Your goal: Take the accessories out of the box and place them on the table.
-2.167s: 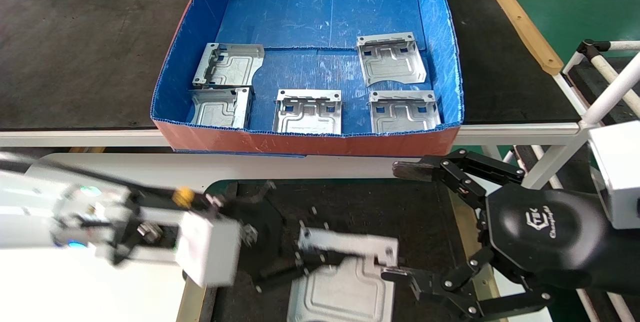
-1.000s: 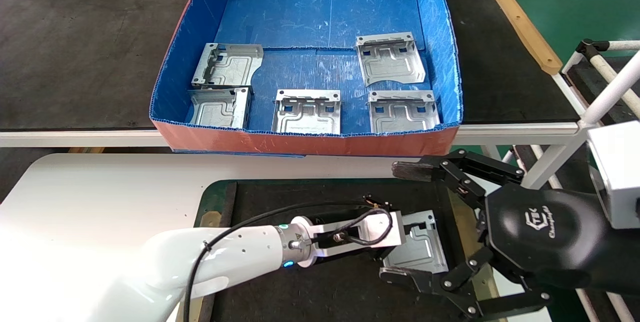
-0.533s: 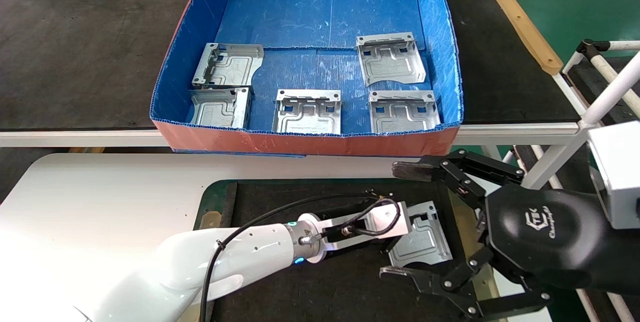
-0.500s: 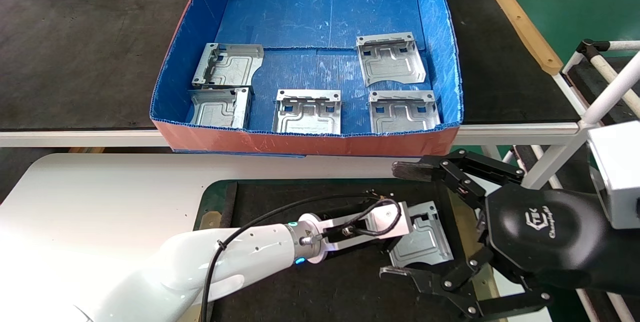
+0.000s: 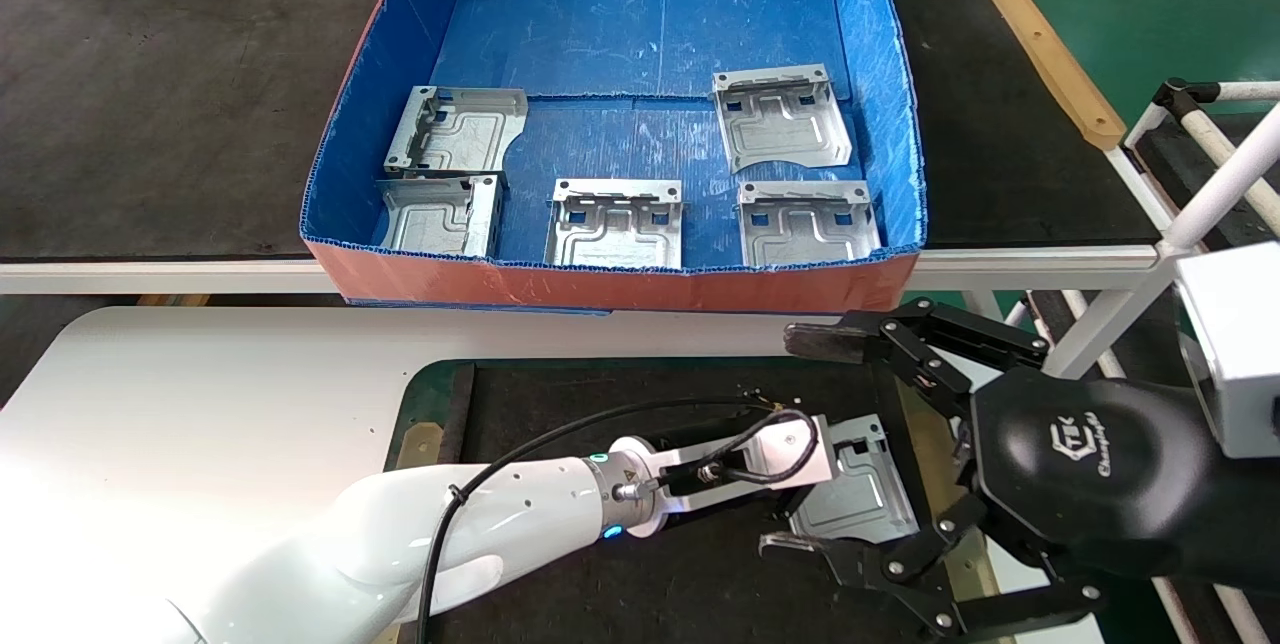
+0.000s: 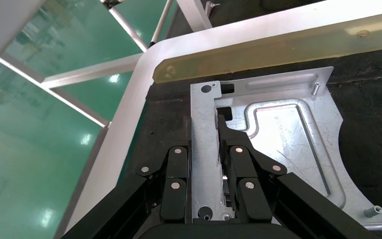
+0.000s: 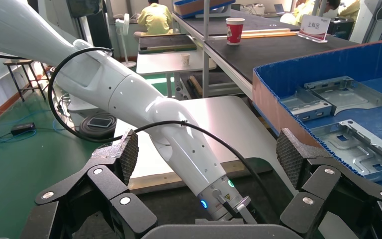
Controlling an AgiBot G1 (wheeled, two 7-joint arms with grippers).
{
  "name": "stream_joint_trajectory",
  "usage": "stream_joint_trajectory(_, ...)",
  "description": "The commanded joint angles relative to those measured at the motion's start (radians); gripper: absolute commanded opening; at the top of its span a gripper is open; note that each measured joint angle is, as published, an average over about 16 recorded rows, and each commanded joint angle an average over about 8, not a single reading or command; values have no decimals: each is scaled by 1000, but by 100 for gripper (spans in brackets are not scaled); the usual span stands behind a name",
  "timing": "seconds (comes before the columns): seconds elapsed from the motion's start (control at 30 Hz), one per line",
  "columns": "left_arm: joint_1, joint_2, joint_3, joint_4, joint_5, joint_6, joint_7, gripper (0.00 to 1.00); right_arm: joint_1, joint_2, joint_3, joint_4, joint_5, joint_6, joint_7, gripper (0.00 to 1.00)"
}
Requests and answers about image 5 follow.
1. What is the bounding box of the large black rubber mat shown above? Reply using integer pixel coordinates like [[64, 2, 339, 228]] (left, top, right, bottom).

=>
[[0, 0, 1163, 261]]

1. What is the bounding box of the white pipe rack frame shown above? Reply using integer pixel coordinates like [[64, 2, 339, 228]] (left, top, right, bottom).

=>
[[1040, 80, 1280, 380]]

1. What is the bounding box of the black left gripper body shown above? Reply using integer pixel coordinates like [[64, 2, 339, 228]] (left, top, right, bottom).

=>
[[660, 482, 806, 533]]

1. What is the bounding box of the metal bracket with curved cutout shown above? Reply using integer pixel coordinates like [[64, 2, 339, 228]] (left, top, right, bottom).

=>
[[383, 85, 530, 177]]

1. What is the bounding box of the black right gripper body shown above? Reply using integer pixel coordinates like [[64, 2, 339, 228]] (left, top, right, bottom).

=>
[[965, 367, 1280, 590]]

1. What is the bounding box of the stamped sheet metal bracket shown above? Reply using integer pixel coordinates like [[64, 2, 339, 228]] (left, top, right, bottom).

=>
[[711, 63, 854, 174], [787, 413, 920, 546], [544, 177, 686, 271], [737, 179, 884, 269]]

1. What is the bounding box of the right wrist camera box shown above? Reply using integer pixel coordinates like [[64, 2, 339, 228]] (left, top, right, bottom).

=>
[[1174, 242, 1280, 461]]

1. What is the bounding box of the long tan wooden strip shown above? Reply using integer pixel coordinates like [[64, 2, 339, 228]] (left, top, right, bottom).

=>
[[972, 0, 1128, 152]]

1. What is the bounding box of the small black work mat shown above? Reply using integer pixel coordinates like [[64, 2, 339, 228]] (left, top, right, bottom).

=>
[[440, 360, 963, 644]]

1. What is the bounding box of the black pipe joint clamp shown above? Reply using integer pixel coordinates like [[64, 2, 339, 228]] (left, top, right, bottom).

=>
[[1152, 78, 1227, 128]]

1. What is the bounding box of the blue corrugated box orange outside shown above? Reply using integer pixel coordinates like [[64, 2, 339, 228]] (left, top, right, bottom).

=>
[[300, 0, 929, 315]]

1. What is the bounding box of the tan edge strip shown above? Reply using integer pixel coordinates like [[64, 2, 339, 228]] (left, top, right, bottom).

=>
[[393, 422, 447, 472], [895, 384, 1001, 617]]

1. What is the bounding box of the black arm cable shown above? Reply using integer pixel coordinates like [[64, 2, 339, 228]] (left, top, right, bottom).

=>
[[413, 398, 824, 644]]

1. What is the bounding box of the metal bracket with side wall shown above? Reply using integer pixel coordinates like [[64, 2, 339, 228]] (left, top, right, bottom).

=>
[[377, 174, 504, 259]]

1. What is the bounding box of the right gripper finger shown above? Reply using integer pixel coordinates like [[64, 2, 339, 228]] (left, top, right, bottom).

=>
[[757, 494, 1106, 640], [783, 298, 1049, 420]]

